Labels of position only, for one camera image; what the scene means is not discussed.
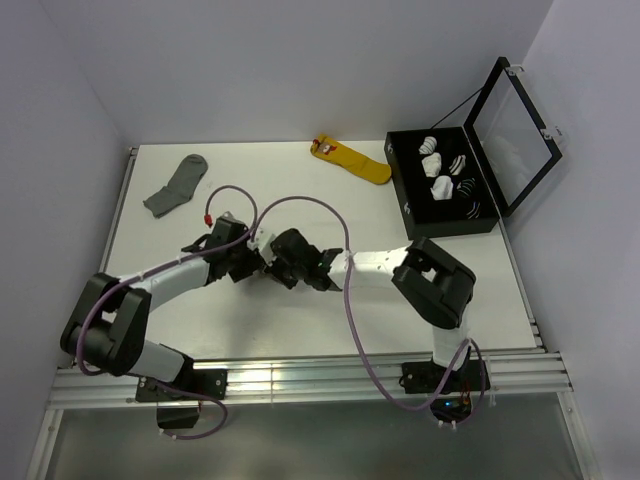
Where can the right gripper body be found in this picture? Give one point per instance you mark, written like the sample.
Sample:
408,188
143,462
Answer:
292,275

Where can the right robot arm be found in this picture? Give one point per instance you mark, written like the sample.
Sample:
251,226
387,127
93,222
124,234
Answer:
436,285

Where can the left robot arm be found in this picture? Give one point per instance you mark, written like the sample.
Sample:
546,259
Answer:
108,325

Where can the grey sock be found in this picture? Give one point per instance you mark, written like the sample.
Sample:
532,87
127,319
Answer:
180,188

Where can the yellow sock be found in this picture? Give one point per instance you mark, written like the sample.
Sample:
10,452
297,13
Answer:
333,152

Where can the black display box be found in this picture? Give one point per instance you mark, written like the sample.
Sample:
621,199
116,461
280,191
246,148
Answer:
422,215

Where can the white rolled sock front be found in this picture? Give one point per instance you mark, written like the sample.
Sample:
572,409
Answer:
442,189

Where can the white striped rolled sock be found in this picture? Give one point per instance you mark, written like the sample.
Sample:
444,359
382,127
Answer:
428,146

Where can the dark striped rolled sock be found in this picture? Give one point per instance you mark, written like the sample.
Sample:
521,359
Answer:
474,210

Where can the black white rolled sock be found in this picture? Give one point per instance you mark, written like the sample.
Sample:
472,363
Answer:
457,165

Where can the black striped rolled sock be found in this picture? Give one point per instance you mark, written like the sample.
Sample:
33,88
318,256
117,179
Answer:
466,187

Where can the glass box lid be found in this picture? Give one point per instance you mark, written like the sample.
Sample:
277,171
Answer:
514,147

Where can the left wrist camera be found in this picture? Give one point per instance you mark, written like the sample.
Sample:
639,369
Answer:
210,219

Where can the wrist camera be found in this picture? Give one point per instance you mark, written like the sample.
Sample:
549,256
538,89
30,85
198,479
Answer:
210,219
260,244

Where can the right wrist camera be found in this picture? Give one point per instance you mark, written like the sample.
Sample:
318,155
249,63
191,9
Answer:
260,244

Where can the aluminium frame rail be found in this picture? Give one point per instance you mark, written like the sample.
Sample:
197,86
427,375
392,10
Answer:
310,380

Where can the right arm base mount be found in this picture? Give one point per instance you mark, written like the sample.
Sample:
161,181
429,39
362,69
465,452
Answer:
424,377

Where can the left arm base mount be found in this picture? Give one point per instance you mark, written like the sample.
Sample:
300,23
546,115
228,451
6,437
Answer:
179,405

